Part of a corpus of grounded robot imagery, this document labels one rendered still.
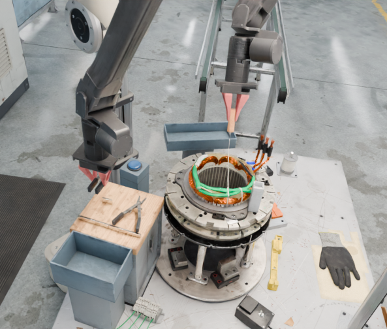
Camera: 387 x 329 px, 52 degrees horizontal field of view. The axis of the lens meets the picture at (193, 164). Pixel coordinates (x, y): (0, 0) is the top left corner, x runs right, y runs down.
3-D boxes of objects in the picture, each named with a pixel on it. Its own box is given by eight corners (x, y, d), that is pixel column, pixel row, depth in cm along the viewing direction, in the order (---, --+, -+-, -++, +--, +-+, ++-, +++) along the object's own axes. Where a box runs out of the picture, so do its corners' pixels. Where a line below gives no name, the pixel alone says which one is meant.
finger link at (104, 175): (108, 196, 97) (105, 168, 91) (81, 188, 98) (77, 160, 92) (119, 178, 102) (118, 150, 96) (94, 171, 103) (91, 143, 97)
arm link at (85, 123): (96, 103, 89) (75, 111, 86) (115, 117, 86) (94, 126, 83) (98, 128, 94) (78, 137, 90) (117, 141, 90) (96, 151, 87)
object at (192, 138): (220, 177, 165) (230, 121, 147) (226, 196, 157) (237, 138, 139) (161, 181, 161) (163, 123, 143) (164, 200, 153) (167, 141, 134)
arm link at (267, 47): (250, 17, 100) (236, 3, 93) (294, 19, 94) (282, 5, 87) (239, 64, 101) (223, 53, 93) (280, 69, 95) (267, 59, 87)
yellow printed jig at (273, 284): (278, 292, 126) (280, 286, 124) (267, 289, 126) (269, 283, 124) (281, 239, 143) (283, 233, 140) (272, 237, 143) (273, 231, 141)
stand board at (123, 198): (136, 255, 101) (136, 249, 99) (70, 234, 104) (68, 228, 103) (164, 203, 116) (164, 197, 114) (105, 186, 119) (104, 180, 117)
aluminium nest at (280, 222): (286, 226, 148) (288, 222, 146) (265, 230, 145) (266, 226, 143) (271, 203, 156) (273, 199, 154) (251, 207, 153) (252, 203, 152)
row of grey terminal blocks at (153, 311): (166, 313, 117) (166, 305, 114) (158, 326, 114) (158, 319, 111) (136, 299, 120) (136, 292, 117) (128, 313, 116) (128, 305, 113)
